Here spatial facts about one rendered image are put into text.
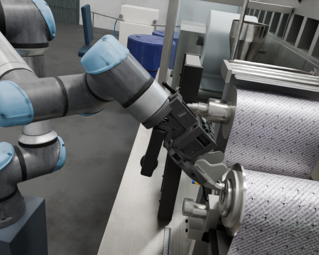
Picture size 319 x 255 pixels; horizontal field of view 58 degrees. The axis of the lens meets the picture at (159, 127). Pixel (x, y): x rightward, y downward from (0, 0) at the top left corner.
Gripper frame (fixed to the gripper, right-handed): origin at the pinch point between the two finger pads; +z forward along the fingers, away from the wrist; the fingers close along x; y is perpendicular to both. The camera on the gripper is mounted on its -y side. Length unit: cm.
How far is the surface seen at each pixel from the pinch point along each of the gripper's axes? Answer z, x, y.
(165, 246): 19.5, 15.0, -31.8
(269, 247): 13.9, -7.1, 2.1
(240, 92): -4.4, 21.3, 14.0
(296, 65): 20, 70, 34
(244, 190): 1.0, -5.4, 5.6
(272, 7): 1, 95, 42
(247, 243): 10.4, -7.1, -0.7
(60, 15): -236, 919, -336
